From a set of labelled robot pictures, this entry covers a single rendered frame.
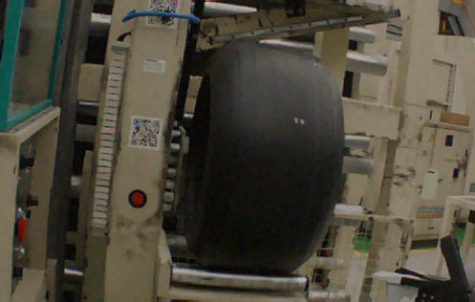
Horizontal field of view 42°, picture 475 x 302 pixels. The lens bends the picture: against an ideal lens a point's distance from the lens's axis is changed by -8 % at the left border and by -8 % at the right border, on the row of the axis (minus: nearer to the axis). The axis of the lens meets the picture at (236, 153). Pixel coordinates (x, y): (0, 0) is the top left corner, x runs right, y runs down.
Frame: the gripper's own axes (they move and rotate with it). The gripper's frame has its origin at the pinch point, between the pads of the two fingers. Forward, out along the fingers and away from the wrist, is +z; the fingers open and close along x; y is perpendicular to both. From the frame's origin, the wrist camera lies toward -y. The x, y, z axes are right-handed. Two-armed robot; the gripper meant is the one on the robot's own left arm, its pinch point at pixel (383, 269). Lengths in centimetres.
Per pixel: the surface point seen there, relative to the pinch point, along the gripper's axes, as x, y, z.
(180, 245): 30, 12, 68
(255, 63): 8, -36, 42
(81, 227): 53, 22, 127
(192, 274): 10, 14, 48
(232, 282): 16.5, 14.6, 41.1
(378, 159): 493, -40, 181
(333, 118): 14.8, -27.6, 24.0
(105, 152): -3, -9, 72
